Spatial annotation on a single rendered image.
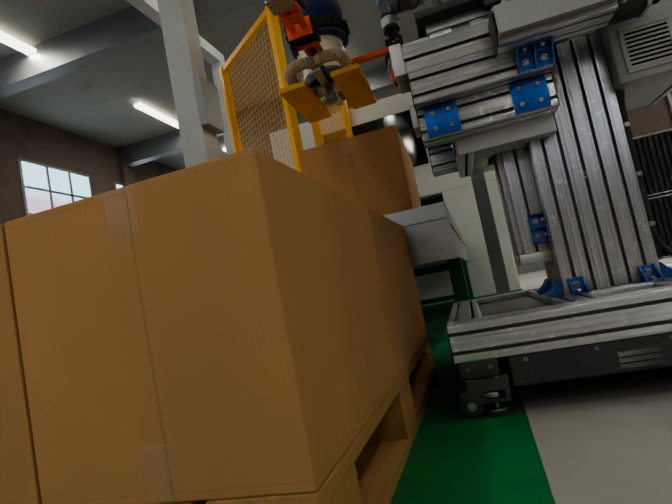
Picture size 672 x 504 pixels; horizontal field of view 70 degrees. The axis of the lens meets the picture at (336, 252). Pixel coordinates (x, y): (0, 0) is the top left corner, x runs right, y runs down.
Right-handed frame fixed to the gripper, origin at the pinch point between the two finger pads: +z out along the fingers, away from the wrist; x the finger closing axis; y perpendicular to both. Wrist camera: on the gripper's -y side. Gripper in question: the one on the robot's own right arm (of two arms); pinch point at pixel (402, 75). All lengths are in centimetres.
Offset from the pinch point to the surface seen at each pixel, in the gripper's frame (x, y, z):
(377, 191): -18, 18, 48
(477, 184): 22, -32, 48
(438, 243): 0, 23, 73
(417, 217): -5, 23, 62
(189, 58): -120, -51, -70
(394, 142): -7.9, 18.0, 31.7
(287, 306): -14, 147, 83
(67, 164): -583, -460, -215
